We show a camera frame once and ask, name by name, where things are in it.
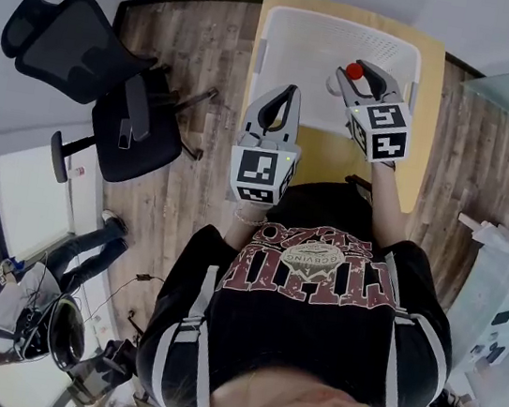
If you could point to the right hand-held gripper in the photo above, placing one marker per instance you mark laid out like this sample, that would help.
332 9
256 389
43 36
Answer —
386 132

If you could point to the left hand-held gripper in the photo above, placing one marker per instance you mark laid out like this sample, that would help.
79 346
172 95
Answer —
259 170

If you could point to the clear bottle with red cap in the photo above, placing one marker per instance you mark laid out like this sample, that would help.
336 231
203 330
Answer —
354 71

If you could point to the person's right forearm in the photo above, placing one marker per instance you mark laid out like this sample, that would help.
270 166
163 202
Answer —
387 203

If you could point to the person's left forearm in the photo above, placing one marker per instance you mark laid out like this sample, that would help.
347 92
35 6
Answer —
242 234

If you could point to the person's left hand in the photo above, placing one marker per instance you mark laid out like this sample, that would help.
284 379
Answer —
249 140

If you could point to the yellow wooden table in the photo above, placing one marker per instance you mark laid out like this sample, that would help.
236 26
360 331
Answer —
323 156

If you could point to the white perforated plastic basket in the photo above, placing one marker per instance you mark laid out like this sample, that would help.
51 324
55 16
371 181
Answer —
306 49

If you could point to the black mesh office chair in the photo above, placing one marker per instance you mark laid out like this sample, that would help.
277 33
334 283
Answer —
137 133

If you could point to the person's black printed shirt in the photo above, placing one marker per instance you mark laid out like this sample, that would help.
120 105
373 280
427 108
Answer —
302 328

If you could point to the white cabinet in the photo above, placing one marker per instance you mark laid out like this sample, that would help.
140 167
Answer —
503 282

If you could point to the black equipment stand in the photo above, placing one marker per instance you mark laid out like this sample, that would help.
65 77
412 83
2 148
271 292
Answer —
104 365

